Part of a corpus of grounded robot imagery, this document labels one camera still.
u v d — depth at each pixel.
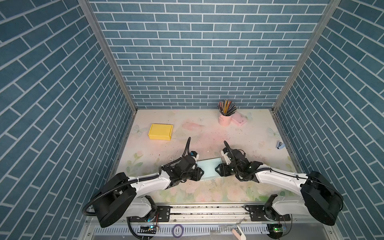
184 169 0.66
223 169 0.75
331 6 0.70
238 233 0.68
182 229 0.70
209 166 0.85
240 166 0.66
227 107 1.05
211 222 0.72
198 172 0.76
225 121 1.07
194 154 0.79
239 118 1.15
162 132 1.02
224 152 0.80
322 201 0.42
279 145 0.99
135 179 0.47
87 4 0.69
